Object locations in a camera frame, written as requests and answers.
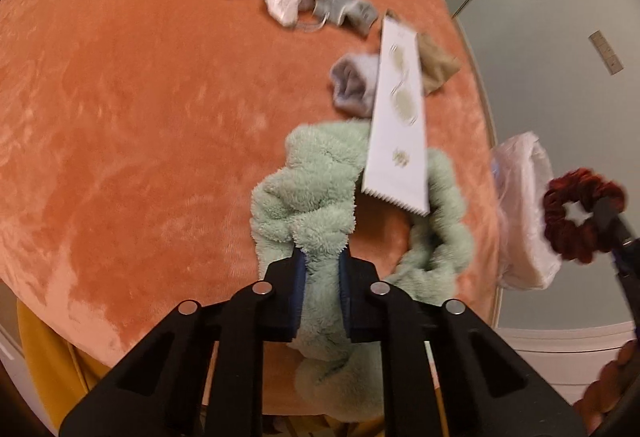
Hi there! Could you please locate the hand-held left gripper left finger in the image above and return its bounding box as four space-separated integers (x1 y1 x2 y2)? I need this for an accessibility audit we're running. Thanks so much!
59 249 306 437

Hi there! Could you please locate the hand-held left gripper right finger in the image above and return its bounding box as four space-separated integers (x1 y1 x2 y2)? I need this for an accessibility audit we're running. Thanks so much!
337 252 588 437

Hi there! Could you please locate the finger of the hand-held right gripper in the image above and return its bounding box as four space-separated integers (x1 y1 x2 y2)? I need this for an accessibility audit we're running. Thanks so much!
594 196 638 248
611 239 640 318

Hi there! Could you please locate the dark red scrunchie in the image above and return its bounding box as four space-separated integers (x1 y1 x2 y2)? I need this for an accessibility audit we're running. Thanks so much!
542 167 628 263

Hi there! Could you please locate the green fluffy headband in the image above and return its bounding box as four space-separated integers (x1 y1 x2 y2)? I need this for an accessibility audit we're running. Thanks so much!
249 119 475 423

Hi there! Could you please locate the brown braided hair band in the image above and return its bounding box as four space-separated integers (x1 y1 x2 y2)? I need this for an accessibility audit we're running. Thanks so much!
572 339 640 429

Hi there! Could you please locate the wooden ruler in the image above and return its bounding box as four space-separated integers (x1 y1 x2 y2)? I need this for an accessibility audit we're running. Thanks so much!
589 31 625 76

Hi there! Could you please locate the white paper card gold print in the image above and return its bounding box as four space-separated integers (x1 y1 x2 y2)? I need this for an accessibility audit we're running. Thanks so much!
360 16 431 218

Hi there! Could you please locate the light grey sock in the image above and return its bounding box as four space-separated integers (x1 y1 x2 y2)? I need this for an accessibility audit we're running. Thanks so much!
329 54 383 118

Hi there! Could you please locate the orange velvet blanket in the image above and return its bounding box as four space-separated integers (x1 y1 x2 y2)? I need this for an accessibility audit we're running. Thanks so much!
0 0 503 418

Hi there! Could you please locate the beige cloth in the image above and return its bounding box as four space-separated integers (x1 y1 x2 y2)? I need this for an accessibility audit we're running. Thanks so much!
415 33 462 96

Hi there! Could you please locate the yellow cloth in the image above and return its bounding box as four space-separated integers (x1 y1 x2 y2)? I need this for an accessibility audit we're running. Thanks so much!
17 301 113 437

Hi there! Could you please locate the grey knit sock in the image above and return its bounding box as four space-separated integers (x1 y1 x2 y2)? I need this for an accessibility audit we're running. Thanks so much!
312 0 377 38

